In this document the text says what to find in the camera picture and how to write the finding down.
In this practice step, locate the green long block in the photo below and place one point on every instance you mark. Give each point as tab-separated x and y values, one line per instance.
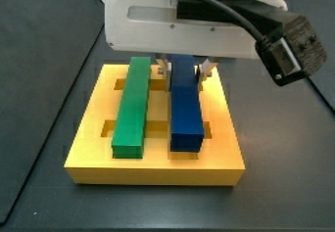
127	141

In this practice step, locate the yellow slotted board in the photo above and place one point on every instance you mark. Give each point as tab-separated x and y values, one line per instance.
215	166

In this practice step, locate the blue long block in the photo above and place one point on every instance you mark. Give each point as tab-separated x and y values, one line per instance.
185	120

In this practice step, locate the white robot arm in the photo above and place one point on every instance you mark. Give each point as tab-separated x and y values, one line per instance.
208	29

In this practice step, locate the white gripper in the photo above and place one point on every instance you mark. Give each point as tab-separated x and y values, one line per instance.
177	27

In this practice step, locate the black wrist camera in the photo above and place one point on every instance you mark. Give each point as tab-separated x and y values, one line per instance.
291	51

